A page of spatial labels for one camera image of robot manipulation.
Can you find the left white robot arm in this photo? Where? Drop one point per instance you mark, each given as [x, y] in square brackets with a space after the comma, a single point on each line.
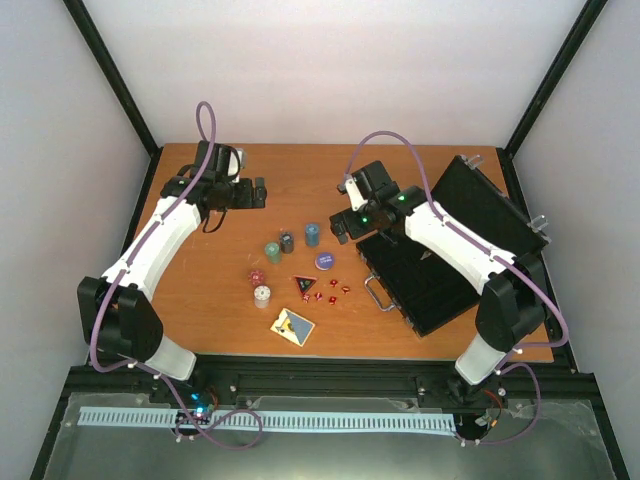
[116, 311]

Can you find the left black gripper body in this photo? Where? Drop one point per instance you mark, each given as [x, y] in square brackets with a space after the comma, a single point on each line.
[236, 201]

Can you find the black poker set case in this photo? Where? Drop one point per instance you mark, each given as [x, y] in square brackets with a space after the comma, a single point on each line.
[450, 250]

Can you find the white poker chip stack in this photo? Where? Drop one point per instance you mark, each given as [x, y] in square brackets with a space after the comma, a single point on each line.
[262, 295]

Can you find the black aluminium base frame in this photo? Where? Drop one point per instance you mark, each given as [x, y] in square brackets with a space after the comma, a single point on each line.
[237, 378]

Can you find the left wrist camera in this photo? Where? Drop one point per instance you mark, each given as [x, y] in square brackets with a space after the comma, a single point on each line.
[237, 163]

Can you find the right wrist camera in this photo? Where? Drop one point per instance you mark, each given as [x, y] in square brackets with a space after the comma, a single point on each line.
[350, 188]

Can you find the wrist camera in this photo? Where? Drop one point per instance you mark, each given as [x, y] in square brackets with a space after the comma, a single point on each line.
[350, 188]
[237, 163]

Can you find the green poker chip stack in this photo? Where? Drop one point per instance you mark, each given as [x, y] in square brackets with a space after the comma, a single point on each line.
[273, 252]

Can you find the black poker chip stack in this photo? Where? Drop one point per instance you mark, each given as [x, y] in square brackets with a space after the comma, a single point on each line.
[286, 242]

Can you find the light blue cable duct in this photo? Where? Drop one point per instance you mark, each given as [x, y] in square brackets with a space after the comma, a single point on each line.
[271, 421]

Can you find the black triangular card box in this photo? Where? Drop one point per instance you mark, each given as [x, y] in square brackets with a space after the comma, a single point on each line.
[304, 283]

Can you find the red poker chip stack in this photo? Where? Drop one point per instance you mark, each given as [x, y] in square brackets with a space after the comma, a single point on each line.
[257, 277]

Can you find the blue poker chip stack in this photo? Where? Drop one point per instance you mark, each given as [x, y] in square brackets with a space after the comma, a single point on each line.
[312, 234]

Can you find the playing card deck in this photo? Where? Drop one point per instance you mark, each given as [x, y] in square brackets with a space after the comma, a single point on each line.
[292, 327]

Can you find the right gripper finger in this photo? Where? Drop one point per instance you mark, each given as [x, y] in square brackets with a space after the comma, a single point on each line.
[337, 220]
[340, 234]

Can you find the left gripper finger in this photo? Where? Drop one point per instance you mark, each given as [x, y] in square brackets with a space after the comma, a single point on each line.
[260, 186]
[259, 200]

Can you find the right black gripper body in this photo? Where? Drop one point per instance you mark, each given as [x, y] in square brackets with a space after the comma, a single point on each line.
[364, 227]

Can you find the purple blind button chips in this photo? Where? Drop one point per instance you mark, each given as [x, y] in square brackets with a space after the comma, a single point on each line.
[324, 261]

